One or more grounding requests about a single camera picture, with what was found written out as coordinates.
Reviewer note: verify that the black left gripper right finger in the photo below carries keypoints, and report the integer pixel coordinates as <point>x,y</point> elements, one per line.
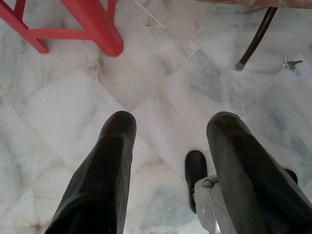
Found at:
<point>248,182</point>

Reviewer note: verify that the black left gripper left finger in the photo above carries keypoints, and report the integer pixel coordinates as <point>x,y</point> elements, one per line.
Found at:
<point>104,170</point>

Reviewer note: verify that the black right robot foot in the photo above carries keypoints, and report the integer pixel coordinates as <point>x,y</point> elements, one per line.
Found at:
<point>291,176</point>

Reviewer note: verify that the black robot foot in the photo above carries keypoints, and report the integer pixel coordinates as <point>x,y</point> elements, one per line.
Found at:
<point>291,176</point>
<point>195,168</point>

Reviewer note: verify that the silver left robot leg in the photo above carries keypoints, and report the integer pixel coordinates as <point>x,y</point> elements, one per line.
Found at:
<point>209,207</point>

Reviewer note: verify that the black left robot foot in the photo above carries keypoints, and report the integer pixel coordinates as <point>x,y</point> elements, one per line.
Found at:
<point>195,168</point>

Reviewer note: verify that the silver key bunch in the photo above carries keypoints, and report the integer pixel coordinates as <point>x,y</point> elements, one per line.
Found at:
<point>290,64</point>

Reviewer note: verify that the red plastic stool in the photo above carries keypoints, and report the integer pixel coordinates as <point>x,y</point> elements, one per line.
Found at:
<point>97,24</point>

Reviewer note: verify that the dark metal table leg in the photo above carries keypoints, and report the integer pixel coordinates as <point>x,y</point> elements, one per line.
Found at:
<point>257,36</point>

